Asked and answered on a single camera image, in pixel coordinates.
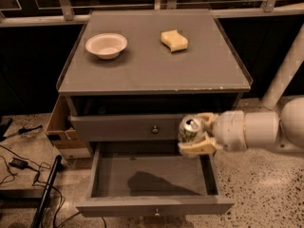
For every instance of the open grey middle drawer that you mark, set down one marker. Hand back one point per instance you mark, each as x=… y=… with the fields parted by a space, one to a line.
x=130 y=179

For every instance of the white diagonal support post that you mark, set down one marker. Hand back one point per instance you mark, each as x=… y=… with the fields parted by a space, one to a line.
x=288 y=69

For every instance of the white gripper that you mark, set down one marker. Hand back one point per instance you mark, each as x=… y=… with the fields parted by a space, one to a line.
x=228 y=130

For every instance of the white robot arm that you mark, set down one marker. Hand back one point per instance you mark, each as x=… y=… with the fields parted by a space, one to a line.
x=277 y=132

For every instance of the metal window railing frame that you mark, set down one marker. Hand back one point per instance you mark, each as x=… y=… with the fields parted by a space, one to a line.
x=22 y=12

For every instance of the cardboard box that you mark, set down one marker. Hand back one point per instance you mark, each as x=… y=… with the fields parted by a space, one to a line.
x=62 y=134

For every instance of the green white 7up can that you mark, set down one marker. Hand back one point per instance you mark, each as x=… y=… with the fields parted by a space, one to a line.
x=191 y=129

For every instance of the black power adapter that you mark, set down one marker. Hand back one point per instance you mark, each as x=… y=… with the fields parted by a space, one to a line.
x=17 y=163

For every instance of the white paper bowl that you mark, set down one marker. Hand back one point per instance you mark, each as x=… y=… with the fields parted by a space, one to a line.
x=106 y=46

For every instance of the yellow sponge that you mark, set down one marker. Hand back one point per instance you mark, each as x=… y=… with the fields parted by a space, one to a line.
x=174 y=40

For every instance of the black pole on floor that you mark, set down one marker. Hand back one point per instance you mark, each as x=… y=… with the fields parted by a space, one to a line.
x=46 y=192

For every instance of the black tool on floor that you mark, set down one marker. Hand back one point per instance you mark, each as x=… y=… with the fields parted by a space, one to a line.
x=5 y=123

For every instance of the grey drawer cabinet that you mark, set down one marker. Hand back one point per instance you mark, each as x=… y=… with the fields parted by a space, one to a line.
x=146 y=77

